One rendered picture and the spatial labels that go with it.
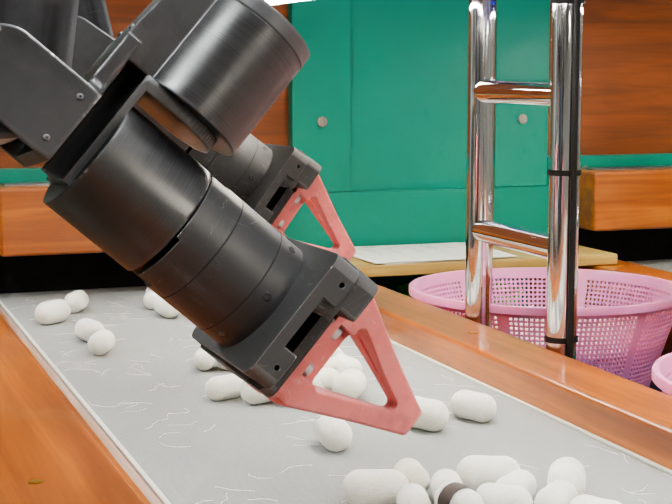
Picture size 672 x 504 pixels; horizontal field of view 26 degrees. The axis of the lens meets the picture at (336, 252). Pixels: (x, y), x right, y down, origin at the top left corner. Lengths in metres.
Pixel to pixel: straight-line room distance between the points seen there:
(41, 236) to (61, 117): 0.91
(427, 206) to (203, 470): 0.85
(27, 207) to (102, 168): 0.89
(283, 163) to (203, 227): 0.38
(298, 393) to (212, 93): 0.14
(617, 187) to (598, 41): 0.19
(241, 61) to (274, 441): 0.38
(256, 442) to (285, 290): 0.32
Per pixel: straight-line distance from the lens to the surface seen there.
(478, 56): 1.26
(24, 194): 1.50
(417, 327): 1.23
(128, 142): 0.62
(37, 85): 0.61
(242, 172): 1.01
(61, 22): 0.62
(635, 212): 1.75
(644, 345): 1.36
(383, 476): 0.80
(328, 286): 0.62
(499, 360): 1.10
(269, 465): 0.90
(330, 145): 1.64
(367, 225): 1.66
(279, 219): 1.03
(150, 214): 0.62
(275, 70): 0.64
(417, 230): 1.69
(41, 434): 0.88
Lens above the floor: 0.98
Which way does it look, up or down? 7 degrees down
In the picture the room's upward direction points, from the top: straight up
